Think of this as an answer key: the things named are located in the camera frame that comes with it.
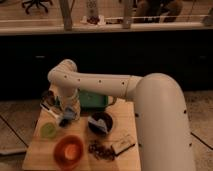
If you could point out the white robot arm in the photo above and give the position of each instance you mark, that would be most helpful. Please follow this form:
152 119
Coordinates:
162 122

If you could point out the green plastic tray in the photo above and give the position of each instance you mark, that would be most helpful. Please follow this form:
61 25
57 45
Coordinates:
88 100

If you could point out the blue white crumpled cloth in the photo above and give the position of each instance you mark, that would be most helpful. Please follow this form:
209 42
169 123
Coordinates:
98 124

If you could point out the orange plastic bowl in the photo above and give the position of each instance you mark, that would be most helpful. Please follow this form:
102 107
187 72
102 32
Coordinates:
68 152

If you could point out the dark brown bowl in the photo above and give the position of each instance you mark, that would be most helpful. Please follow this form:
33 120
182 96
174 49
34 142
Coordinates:
106 117

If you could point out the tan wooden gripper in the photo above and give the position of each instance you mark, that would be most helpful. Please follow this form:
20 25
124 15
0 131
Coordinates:
73 103

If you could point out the wooden block eraser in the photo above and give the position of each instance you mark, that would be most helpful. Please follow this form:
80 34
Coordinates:
123 144

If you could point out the blue grey sponge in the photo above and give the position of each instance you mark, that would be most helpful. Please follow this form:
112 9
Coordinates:
69 114

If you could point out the black office chair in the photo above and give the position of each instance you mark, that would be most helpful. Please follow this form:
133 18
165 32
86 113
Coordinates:
28 4

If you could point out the green pepper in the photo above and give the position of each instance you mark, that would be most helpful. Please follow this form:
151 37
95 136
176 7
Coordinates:
113 101

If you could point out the green plastic cup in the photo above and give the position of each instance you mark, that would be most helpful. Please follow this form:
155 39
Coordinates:
48 130

